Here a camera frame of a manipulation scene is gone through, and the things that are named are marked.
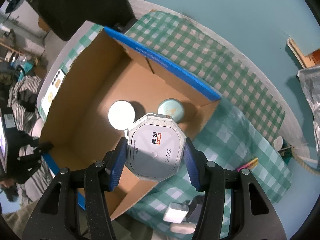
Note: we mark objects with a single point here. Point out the white octagonal device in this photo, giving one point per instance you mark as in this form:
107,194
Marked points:
155,155

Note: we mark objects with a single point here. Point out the white earbuds case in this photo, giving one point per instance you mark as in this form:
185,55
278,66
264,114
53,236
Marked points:
182,228

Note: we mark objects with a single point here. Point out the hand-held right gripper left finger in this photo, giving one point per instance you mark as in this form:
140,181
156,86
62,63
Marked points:
117,167

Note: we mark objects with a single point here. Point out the dark green checkered cloth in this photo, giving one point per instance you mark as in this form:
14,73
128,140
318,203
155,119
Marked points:
200,55

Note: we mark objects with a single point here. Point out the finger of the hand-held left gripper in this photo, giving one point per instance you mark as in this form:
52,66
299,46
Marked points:
43,148

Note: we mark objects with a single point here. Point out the pink and yellow stick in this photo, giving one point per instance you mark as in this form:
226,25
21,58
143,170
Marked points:
250,164

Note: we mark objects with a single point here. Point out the silver crinkled curtain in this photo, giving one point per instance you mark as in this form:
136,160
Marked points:
311,92

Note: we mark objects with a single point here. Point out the black hanging garment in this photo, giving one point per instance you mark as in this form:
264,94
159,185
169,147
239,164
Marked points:
82,5

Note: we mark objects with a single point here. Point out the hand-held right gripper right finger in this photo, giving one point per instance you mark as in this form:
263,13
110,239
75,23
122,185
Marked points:
193,170

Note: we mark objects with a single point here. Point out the lit display screen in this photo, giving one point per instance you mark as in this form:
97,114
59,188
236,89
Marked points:
3,142

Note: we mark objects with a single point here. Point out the small white plug adapter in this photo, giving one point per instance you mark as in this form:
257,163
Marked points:
173,213

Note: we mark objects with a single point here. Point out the white printed card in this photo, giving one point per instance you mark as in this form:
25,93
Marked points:
53,90

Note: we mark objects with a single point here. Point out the grey power adapter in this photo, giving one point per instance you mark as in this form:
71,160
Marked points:
196,210

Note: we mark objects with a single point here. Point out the teal checkered cloth with plastic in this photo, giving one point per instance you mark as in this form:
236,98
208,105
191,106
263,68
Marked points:
237,142

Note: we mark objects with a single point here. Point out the white cup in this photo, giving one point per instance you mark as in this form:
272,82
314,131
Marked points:
278,143

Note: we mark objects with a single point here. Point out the teal round tin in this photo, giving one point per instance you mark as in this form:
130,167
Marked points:
171,107

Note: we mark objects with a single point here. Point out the wooden ledge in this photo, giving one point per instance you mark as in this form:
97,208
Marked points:
300,55

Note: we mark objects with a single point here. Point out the grey striped cloth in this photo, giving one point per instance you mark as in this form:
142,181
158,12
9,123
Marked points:
27,90

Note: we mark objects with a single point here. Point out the round black and white container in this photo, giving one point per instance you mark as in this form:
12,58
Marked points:
121,115

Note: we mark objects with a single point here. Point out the blue-edged cardboard box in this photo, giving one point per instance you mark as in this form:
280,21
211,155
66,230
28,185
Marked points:
95,92

